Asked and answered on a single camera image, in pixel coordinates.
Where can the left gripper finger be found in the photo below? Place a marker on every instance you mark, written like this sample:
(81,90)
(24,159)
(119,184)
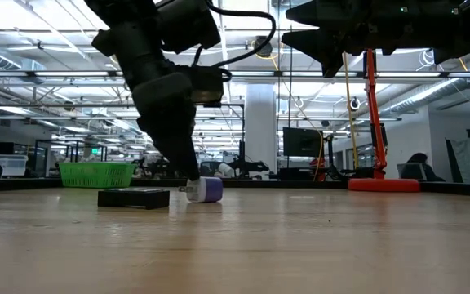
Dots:
(182,155)

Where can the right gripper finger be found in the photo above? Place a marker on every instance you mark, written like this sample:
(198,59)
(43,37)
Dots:
(320,14)
(325,45)

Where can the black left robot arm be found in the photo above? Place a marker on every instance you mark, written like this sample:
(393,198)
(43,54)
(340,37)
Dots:
(137,16)

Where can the black background robot arm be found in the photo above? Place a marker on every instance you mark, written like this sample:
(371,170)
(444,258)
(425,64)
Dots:
(255,166)

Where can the white cylinder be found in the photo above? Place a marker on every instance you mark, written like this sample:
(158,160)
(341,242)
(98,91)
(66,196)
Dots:
(225,169)

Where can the black rectangular block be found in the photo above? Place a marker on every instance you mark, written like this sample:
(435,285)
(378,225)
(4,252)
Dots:
(133,199)

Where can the white building column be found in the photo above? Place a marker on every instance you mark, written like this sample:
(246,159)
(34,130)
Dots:
(261,126)

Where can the green exit sign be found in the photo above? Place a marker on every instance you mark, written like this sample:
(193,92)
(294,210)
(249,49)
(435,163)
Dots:
(95,150)

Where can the green plastic mesh basket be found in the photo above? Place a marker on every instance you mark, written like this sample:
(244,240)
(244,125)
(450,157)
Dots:
(96,175)

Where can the black flat screen monitor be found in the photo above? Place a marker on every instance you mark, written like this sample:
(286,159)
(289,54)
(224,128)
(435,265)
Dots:
(302,142)

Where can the person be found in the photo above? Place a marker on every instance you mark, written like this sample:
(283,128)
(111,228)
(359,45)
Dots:
(418,165)

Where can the red desk lamp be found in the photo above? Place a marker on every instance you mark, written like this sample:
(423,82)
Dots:
(384,185)

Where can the clear plastic storage bin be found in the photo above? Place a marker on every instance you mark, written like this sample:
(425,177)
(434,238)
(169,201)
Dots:
(10,165)

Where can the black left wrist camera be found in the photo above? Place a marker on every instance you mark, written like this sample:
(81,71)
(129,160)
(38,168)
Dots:
(207,85)

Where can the black aluminium table frame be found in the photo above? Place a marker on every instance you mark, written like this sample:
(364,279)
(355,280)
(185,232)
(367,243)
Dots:
(292,184)

